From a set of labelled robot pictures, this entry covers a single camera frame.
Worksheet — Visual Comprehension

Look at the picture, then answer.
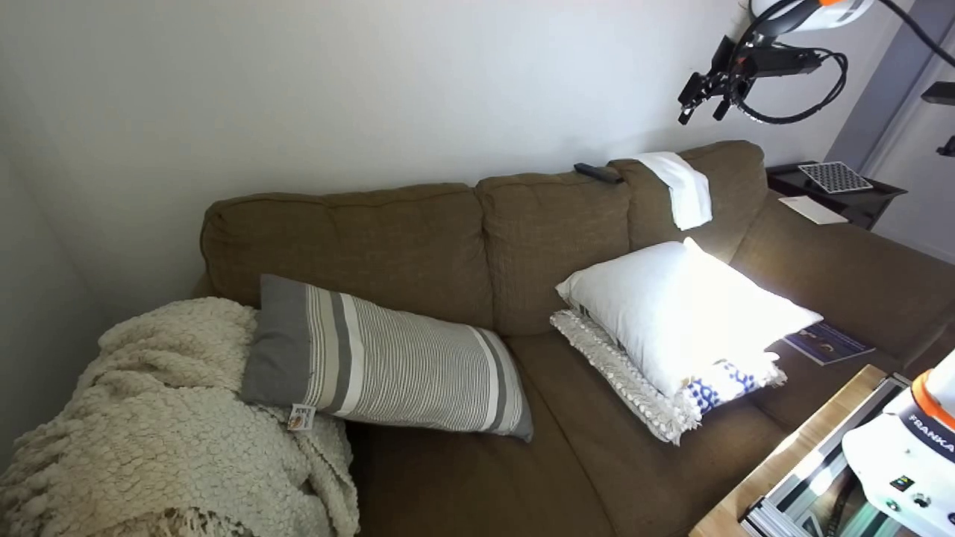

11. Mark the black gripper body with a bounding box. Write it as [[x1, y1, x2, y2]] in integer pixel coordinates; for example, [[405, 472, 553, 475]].
[[682, 36, 761, 105]]

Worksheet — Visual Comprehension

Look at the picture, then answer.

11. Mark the white cloth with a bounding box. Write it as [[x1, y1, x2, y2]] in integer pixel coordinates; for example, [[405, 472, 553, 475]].
[[635, 150, 717, 232]]

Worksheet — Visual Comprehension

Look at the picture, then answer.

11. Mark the black remote control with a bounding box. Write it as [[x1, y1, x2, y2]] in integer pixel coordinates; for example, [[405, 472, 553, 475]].
[[570, 162, 627, 187]]

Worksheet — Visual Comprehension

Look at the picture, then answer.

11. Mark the white pillow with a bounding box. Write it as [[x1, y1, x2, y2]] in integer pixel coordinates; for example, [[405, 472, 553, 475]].
[[554, 235, 827, 400]]

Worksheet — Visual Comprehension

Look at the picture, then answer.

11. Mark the lace trimmed blue patterned pillow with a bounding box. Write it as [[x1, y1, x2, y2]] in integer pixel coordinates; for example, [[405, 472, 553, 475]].
[[545, 306, 790, 448]]

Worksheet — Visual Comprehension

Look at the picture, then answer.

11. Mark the grey striped pillow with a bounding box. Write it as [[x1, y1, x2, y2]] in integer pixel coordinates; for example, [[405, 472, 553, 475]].
[[236, 270, 536, 445]]

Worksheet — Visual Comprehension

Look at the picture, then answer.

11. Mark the checkerboard pattern board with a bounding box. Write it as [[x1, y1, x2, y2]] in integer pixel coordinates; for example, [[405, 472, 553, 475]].
[[796, 159, 878, 196]]

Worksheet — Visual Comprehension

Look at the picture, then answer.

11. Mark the white paper sheet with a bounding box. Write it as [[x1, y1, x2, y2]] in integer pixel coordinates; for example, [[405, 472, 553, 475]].
[[775, 194, 851, 229]]

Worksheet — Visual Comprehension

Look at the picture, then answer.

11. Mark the dark wooden side table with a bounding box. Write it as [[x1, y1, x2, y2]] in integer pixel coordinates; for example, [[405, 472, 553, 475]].
[[764, 159, 911, 232]]

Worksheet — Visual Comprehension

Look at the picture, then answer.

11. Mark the dark blue book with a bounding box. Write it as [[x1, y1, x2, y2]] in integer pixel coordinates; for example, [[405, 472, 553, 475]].
[[779, 320, 878, 370]]

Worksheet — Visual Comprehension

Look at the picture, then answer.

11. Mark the brown fabric sofa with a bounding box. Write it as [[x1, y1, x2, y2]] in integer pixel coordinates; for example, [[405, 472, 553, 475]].
[[194, 136, 955, 537]]

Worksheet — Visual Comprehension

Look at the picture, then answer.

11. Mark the wooden robot table board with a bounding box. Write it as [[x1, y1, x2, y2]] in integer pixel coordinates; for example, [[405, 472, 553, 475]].
[[690, 361, 911, 537]]

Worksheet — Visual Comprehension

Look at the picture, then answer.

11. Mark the cream knitted blanket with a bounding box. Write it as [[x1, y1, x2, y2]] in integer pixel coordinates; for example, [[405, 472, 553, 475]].
[[0, 296, 363, 537]]

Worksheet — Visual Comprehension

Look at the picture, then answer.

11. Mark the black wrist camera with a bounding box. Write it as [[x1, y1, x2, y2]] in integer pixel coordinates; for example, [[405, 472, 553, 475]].
[[754, 44, 829, 81]]

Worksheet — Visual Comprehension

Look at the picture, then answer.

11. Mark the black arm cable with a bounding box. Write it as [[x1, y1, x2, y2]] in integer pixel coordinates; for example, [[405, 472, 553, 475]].
[[730, 44, 852, 129]]

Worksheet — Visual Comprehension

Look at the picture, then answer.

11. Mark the aluminium mounting frame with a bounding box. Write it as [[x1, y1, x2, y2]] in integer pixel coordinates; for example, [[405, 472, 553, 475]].
[[744, 375, 912, 537]]

